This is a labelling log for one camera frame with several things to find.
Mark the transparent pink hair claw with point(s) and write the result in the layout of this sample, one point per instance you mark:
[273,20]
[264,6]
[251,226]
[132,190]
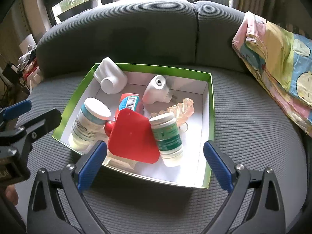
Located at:
[182,112]

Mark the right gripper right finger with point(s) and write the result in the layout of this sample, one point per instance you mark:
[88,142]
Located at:
[265,213]

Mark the white usb charger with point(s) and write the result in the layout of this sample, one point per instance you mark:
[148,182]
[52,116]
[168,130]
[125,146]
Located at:
[119,162]

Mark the small green-label white bottle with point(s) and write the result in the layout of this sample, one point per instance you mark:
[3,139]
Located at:
[167,136]

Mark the large white pill bottle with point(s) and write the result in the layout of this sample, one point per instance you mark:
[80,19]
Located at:
[88,124]

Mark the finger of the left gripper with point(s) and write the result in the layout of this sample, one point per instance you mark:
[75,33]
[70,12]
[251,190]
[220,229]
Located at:
[22,137]
[11,112]

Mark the white textured pad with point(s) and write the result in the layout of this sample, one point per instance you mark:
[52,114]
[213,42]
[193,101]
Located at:
[111,78]

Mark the red plastic scoop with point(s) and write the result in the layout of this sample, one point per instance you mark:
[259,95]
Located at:
[131,137]

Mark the person's left hand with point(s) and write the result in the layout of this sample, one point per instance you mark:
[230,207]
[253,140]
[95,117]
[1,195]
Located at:
[12,195]

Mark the clutter pile beside sofa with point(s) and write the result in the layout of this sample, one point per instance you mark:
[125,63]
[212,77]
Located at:
[26,75]

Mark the white plug-in device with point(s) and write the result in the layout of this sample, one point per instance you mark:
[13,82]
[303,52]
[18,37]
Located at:
[158,91]

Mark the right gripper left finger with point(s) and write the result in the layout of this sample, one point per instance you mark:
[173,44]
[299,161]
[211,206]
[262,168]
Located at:
[45,211]

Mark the colourful folded cloth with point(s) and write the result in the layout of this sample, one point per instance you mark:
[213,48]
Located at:
[281,63]

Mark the green cardboard box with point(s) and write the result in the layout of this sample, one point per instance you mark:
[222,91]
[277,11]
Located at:
[193,171]

